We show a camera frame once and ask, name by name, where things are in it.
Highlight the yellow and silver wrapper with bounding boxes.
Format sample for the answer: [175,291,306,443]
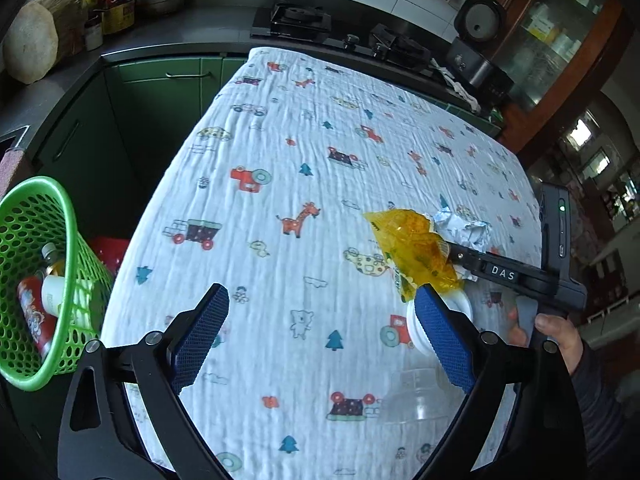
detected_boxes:
[362,205,493,304]

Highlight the person's right forearm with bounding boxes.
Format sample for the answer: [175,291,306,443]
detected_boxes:
[569,339,637,480]

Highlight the black rice cooker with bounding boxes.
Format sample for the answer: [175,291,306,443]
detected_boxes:
[445,0,514,99]

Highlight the person's right hand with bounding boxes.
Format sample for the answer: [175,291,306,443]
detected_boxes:
[506,307,585,377]

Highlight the white paper cup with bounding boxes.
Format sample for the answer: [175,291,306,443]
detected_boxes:
[41,275,76,318]

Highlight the clear plastic bottle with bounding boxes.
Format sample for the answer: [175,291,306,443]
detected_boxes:
[382,291,475,441]

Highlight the white rag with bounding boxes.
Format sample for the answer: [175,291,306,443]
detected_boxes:
[431,57,484,114]

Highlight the black gas stove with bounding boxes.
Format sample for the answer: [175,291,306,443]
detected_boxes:
[250,2,436,79]

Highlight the round wooden chopping block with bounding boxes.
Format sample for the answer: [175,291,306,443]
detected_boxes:
[2,0,86,85]

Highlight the green plastic basket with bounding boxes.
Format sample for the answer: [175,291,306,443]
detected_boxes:
[0,176,115,392]

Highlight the printed white tablecloth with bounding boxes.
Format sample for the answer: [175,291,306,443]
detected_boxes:
[100,46,546,480]

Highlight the wooden glass-door cabinet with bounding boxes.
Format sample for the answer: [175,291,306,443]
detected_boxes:
[492,0,636,154]

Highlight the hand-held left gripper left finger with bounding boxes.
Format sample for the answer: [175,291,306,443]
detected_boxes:
[57,283,231,480]

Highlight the kitchen sink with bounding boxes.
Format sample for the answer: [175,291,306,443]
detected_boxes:
[0,125,31,161]

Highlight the green kitchen cabinets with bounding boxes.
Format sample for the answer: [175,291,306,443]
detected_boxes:
[30,55,249,211]

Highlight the small dark jar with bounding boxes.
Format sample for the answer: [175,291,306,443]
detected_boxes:
[82,15,104,52]

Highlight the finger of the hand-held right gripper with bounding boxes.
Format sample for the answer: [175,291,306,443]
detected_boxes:
[442,241,544,294]

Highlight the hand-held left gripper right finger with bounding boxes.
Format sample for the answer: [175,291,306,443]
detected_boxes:
[413,283,583,480]

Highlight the pink dish cloth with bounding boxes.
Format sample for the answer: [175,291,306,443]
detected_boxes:
[0,147,24,194]

